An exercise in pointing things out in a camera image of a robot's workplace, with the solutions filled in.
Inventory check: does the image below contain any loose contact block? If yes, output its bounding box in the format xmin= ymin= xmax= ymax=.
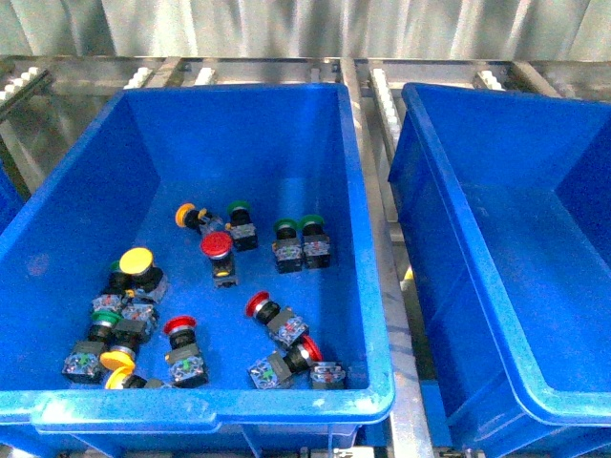
xmin=309 ymin=362 xmax=347 ymax=390

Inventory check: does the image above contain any metal roller rack frame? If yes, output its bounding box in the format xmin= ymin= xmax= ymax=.
xmin=0 ymin=54 xmax=611 ymax=458

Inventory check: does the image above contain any large blue bin with buttons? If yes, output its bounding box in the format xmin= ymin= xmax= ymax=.
xmin=1 ymin=84 xmax=395 ymax=457

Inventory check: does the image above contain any green push button middle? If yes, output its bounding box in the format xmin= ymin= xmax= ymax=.
xmin=272 ymin=219 xmax=303 ymax=274

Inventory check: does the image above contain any blue receiving bin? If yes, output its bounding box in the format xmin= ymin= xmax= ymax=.
xmin=389 ymin=83 xmax=610 ymax=457

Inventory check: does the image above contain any green push button right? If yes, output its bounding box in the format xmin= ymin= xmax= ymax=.
xmin=299 ymin=214 xmax=331 ymax=269

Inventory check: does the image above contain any red button bottom right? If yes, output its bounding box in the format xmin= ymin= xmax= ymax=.
xmin=247 ymin=336 xmax=323 ymax=390

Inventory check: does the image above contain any red button centre right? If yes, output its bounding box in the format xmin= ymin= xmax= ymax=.
xmin=245 ymin=291 xmax=309 ymax=349

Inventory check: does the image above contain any yellow button bottom left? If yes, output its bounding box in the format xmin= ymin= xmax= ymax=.
xmin=99 ymin=319 xmax=147 ymax=371

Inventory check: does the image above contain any green push button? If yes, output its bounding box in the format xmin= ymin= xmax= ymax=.
xmin=226 ymin=200 xmax=259 ymax=251
xmin=299 ymin=214 xmax=331 ymax=269
xmin=272 ymin=219 xmax=303 ymax=274

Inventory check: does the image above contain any large yellow mushroom button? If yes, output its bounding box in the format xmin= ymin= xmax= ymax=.
xmin=119 ymin=247 xmax=168 ymax=303

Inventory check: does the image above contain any red mushroom push button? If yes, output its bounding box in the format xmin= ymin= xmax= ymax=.
xmin=200 ymin=231 xmax=238 ymax=288

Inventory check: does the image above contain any green button left pile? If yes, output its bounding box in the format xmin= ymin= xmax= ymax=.
xmin=61 ymin=310 xmax=121 ymax=385

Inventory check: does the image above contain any blue bin far left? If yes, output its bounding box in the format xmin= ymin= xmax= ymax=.
xmin=0 ymin=164 xmax=24 ymax=232

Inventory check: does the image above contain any green button under yellow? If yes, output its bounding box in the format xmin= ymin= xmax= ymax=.
xmin=92 ymin=260 xmax=131 ymax=314

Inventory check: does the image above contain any green push button upper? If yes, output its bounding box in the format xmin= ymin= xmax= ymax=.
xmin=226 ymin=200 xmax=259 ymax=251

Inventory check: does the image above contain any yellow button at bin edge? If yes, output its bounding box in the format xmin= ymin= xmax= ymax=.
xmin=105 ymin=367 xmax=168 ymax=390

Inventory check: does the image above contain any red button bottom centre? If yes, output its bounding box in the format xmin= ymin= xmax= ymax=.
xmin=163 ymin=315 xmax=209 ymax=388

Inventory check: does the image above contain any orange-yellow push button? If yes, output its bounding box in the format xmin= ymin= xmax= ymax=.
xmin=175 ymin=202 xmax=224 ymax=237

